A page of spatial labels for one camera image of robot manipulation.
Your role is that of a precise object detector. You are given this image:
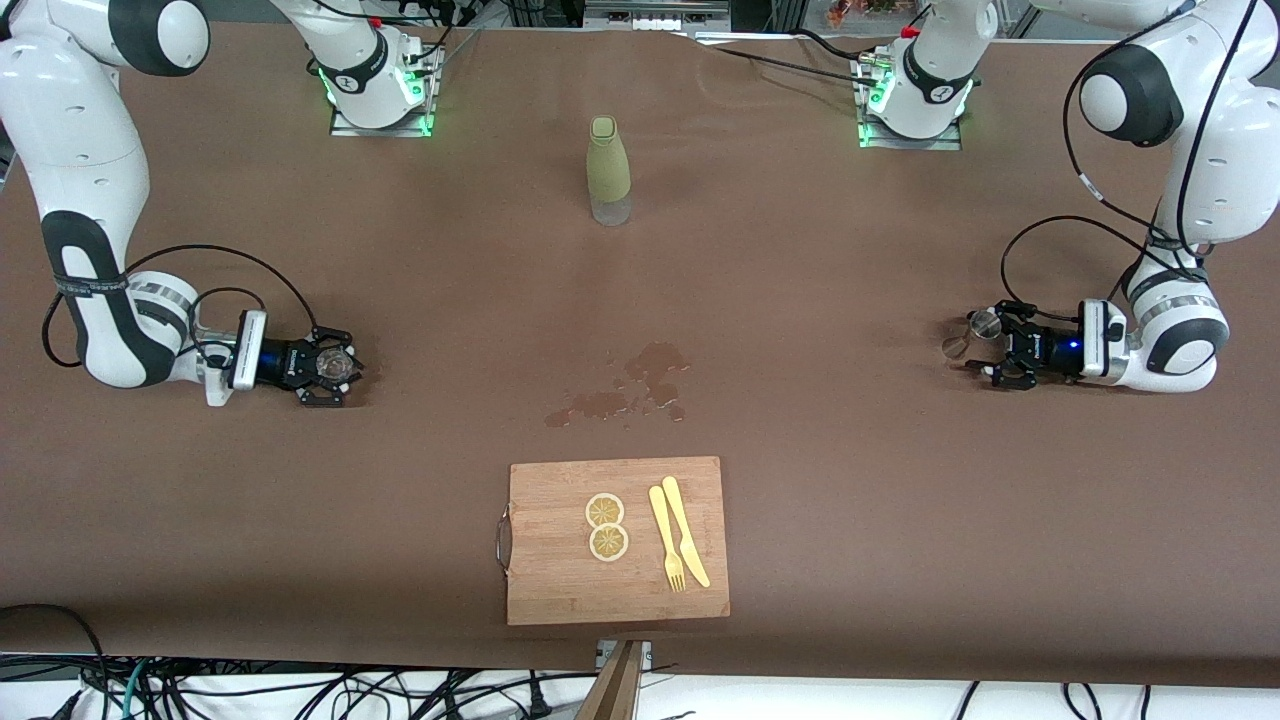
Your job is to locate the metal double jigger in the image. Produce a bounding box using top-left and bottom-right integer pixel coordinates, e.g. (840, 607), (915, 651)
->
(941, 310), (1003, 360)

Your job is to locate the wooden post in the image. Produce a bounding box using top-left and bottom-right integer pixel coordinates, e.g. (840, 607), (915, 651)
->
(575, 640), (646, 720)

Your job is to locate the black cable across table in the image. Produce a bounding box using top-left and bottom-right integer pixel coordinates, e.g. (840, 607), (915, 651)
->
(700, 28), (886, 89)

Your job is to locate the yellow plastic knife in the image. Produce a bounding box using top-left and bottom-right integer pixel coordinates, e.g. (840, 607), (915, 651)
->
(661, 476), (712, 589)

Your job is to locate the grey metal box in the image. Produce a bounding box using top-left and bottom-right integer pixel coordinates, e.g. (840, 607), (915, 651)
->
(583, 0), (732, 35)

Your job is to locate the small metal bracket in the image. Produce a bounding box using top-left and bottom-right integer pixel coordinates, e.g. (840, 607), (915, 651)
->
(596, 640), (653, 673)

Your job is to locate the yellow plastic fork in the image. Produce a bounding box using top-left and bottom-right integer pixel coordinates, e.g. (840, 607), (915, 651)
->
(648, 485), (687, 593)

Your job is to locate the bamboo cutting board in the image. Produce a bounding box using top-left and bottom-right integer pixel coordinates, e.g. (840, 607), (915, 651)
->
(496, 456), (732, 627)

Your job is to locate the thick black floor cable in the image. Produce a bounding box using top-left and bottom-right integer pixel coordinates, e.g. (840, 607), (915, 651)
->
(0, 603), (111, 720)

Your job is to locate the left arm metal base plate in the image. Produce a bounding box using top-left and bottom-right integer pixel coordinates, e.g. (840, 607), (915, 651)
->
(855, 50), (966, 152)

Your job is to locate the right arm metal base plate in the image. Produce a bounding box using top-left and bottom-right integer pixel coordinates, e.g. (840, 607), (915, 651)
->
(329, 45), (442, 138)

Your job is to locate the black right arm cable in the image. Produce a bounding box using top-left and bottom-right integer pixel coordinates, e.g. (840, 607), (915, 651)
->
(41, 244), (323, 370)

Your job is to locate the teal floor cable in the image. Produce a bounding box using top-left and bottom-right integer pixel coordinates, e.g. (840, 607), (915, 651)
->
(120, 660), (153, 720)

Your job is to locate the green sleeved glass bottle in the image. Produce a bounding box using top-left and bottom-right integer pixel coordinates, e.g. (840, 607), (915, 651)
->
(586, 116), (634, 228)

